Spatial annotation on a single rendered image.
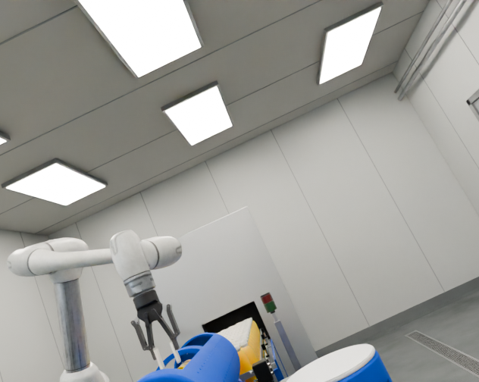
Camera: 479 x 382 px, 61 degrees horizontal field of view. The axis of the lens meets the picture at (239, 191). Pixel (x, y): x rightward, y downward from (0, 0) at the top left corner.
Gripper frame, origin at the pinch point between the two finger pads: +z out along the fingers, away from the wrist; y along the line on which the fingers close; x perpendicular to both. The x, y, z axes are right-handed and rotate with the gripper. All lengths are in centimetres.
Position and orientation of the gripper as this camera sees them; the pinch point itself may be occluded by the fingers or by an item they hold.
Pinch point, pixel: (167, 355)
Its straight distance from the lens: 137.2
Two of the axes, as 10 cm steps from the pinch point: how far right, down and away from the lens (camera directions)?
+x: 0.5, 2.2, 9.7
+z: 4.1, 8.8, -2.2
